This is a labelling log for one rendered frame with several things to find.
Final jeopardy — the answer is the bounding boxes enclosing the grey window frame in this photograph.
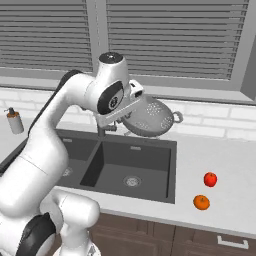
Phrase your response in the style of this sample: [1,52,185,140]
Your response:
[0,0,256,106]

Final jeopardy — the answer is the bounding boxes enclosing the brown cupboard door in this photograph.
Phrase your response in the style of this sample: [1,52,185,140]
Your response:
[87,213,177,256]

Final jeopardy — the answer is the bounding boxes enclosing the brown drawer front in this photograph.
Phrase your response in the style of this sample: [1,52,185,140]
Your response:
[171,225,256,256]

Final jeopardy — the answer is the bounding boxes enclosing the red apple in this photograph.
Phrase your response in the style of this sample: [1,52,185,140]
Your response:
[203,171,219,188]

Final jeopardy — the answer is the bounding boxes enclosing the dark double sink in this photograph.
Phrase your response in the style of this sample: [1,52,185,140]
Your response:
[0,128,178,205]

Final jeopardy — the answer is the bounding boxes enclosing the grey metal colander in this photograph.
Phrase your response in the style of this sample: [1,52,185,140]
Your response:
[121,94,184,139]

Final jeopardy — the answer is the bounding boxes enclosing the grey window blind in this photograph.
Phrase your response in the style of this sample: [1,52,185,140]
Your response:
[105,0,250,81]
[0,0,94,73]

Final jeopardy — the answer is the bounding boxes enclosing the grey soap dispenser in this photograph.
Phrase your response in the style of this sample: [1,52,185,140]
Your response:
[3,107,25,136]

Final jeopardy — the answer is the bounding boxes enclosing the white drawer handle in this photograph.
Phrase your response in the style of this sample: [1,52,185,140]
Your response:
[216,234,250,251]

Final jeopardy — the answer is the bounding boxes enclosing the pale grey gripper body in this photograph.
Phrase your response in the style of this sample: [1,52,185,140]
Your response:
[96,93,145,129]

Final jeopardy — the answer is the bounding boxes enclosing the grey sink faucet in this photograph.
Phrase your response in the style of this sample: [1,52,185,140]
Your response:
[96,123,118,140]

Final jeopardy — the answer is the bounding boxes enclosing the orange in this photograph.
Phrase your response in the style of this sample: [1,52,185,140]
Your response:
[192,194,211,212]

